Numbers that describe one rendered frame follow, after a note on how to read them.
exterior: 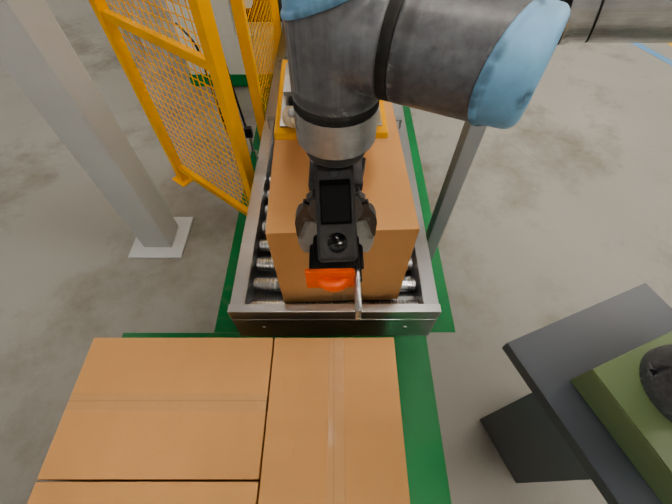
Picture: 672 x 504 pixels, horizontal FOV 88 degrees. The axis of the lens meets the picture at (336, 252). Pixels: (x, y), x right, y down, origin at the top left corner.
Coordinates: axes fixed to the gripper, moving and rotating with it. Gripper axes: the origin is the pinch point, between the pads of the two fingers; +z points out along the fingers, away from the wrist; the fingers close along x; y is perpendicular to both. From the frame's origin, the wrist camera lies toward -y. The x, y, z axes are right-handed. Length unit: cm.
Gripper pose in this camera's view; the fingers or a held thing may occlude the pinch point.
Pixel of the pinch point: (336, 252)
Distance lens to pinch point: 55.6
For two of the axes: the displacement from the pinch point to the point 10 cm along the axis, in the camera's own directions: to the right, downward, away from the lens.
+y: 0.0, -8.2, 5.7
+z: 0.0, 5.7, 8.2
